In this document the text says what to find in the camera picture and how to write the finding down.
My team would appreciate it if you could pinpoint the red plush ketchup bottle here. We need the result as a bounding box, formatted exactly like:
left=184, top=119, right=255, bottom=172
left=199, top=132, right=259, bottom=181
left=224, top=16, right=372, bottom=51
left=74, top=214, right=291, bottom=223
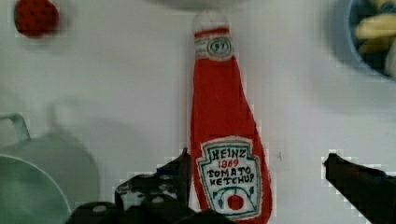
left=191, top=11, right=273, bottom=224

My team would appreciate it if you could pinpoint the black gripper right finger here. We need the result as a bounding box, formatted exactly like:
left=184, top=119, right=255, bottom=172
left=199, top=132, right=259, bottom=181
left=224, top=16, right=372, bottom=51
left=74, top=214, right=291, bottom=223
left=323, top=153, right=396, bottom=224

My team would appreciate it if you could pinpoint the yellow plush banana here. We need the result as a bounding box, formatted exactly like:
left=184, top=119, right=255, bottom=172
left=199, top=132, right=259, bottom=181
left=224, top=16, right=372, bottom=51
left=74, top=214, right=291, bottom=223
left=355, top=0, right=396, bottom=77

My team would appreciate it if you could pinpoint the blue bowl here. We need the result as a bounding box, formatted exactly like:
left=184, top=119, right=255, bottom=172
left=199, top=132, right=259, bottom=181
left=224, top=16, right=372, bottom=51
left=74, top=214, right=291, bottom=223
left=331, top=0, right=395, bottom=81

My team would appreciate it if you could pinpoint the green plastic strainer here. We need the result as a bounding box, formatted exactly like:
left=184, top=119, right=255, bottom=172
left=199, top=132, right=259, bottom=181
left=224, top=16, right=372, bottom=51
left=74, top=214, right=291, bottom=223
left=0, top=113, right=99, bottom=224

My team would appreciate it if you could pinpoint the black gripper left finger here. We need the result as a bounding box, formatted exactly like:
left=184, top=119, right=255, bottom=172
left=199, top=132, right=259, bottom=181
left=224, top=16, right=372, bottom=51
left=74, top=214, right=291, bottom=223
left=64, top=149, right=235, bottom=224

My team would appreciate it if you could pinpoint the red strawberry toy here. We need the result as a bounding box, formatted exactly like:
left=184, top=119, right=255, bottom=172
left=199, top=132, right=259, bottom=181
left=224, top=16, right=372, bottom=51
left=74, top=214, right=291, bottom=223
left=14, top=0, right=60, bottom=38

